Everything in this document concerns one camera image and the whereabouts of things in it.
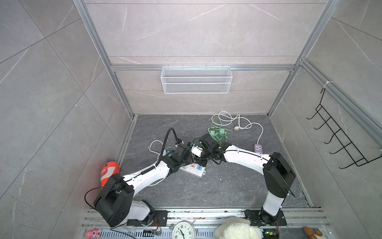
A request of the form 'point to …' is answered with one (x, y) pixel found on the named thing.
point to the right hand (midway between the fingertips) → (194, 157)
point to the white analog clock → (184, 229)
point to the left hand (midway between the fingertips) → (190, 153)
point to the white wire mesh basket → (196, 80)
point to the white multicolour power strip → (193, 169)
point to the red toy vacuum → (108, 169)
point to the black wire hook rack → (348, 146)
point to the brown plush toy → (310, 231)
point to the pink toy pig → (93, 234)
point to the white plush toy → (237, 228)
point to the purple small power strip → (258, 149)
